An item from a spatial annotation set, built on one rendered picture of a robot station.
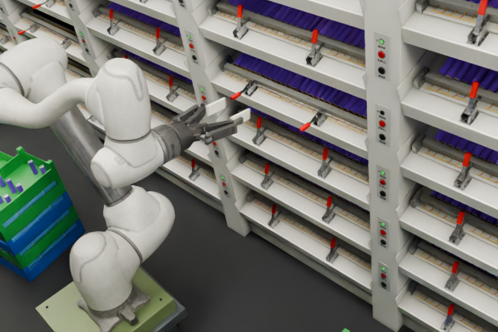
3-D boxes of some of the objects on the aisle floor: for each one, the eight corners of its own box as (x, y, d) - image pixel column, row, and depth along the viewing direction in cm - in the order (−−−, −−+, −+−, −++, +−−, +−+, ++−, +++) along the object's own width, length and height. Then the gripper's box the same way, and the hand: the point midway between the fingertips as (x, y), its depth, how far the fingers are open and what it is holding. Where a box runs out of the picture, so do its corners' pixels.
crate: (30, 282, 247) (23, 270, 242) (-1, 263, 258) (-9, 250, 252) (85, 231, 264) (79, 218, 259) (53, 215, 275) (47, 201, 270)
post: (396, 333, 208) (406, -371, 92) (373, 317, 214) (353, -364, 97) (429, 292, 218) (475, -389, 101) (405, 279, 223) (423, -382, 107)
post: (244, 236, 249) (117, -332, 133) (227, 226, 255) (91, -329, 138) (277, 207, 259) (186, -348, 143) (260, 197, 265) (159, -344, 148)
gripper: (144, 137, 162) (210, 107, 176) (201, 170, 149) (266, 133, 163) (142, 112, 158) (209, 82, 172) (199, 142, 145) (267, 108, 159)
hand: (230, 111), depth 166 cm, fingers open, 8 cm apart
